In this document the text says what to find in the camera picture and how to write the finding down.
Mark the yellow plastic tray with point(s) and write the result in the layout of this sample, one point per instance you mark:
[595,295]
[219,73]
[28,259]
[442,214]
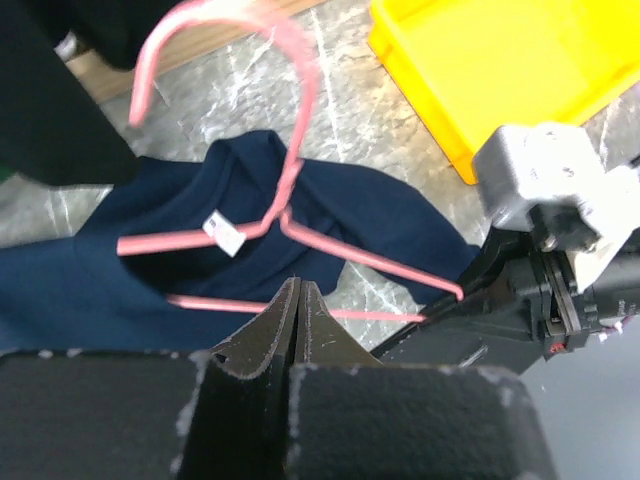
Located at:
[467,67]

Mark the navy blue t-shirt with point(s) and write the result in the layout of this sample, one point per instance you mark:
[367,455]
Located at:
[77,292]

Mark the black t-shirt with flower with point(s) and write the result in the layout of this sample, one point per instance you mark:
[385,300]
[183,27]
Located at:
[52,131]

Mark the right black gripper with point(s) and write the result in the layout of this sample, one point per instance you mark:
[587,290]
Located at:
[520,305]

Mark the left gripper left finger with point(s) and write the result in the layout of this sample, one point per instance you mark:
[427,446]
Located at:
[237,429]

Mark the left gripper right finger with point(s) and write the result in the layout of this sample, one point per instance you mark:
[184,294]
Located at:
[353,417]

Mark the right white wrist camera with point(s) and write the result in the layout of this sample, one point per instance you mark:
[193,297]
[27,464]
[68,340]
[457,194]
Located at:
[521,168]

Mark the pink wire hanger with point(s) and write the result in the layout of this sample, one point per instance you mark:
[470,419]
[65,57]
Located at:
[279,212]

